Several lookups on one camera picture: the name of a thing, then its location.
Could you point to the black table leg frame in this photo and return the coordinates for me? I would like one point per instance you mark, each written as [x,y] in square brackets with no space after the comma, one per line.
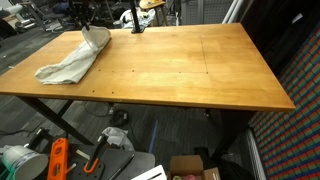
[56,118]

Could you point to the white towel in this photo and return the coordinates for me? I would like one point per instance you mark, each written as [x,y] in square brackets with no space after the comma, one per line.
[73,67]

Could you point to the round wooden stool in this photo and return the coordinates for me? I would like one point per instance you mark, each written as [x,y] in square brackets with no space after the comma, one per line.
[155,5]

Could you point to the orange black clamp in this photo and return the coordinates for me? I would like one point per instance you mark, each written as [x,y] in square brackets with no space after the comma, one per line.
[91,164]

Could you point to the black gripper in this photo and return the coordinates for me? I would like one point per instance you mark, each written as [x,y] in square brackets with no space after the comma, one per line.
[83,11]

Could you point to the crumpled white cloth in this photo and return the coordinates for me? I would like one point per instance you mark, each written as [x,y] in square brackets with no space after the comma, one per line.
[144,18]

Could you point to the grey cloth on floor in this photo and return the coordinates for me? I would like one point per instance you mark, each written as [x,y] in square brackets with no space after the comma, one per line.
[118,137]

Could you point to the black camera stand pole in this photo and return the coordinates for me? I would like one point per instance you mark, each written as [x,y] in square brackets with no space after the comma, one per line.
[137,27]

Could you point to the cardboard box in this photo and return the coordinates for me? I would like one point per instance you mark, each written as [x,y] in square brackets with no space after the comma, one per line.
[190,167]

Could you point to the black perforated tool board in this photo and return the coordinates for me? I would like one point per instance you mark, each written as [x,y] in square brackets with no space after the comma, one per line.
[109,162]

